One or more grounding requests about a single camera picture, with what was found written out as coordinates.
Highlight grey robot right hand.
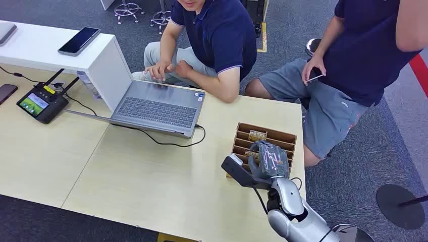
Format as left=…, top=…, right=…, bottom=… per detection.
left=248, top=140, right=291, bottom=181

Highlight seated person's right hand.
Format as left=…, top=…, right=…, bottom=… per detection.
left=144, top=60, right=175, bottom=83

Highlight seated person's left hand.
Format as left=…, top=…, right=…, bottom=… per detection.
left=174, top=60, right=195, bottom=80

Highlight shorts person's right hand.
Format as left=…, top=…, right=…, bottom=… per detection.
left=301, top=53, right=327, bottom=86

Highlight black handheld phone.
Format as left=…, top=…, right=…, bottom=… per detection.
left=306, top=67, right=325, bottom=83

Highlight wooden slotted card holder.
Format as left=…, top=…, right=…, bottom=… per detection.
left=226, top=122, right=298, bottom=178

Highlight person in shorts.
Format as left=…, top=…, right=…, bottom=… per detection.
left=244, top=0, right=428, bottom=168

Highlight seated person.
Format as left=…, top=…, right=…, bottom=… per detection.
left=132, top=0, right=257, bottom=103

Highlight round chrome floor base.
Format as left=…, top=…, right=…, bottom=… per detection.
left=305, top=38, right=323, bottom=57

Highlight grey laptop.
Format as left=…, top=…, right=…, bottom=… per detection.
left=64, top=80, right=206, bottom=139

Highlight chrome stool base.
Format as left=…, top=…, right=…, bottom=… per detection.
left=149, top=0, right=173, bottom=35
left=114, top=0, right=145, bottom=25

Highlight clear plastic water bottle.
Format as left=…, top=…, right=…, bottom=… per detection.
left=76, top=71, right=102, bottom=100

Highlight black cabinet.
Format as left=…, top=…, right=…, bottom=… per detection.
left=240, top=0, right=270, bottom=38

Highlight black smartphone silver edge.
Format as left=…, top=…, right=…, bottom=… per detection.
left=57, top=26, right=101, bottom=57

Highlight white desk riser shelf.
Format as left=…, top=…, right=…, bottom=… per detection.
left=0, top=20, right=133, bottom=112

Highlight black remote controller with screen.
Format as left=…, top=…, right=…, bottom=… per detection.
left=16, top=68, right=80, bottom=125

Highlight yellow table base block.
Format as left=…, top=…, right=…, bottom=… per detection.
left=157, top=232, right=201, bottom=242

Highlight black round stanchion base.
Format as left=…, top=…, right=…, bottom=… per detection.
left=376, top=184, right=426, bottom=230

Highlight black stanchion pole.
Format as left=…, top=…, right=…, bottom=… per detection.
left=398, top=195, right=428, bottom=207

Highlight dark brown smartphone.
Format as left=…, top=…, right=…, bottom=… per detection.
left=0, top=84, right=19, bottom=105

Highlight grey closed tablet device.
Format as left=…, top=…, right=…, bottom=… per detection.
left=0, top=22, right=17, bottom=46

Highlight dark wrist camera box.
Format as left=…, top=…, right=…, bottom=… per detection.
left=221, top=154, right=272, bottom=191

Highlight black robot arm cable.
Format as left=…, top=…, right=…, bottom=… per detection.
left=251, top=185, right=269, bottom=214

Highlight black laptop power cable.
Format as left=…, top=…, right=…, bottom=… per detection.
left=110, top=124, right=206, bottom=148

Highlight thin black cable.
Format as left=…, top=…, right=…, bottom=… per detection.
left=63, top=94, right=98, bottom=116

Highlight black controller cable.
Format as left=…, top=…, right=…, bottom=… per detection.
left=0, top=66, right=42, bottom=84

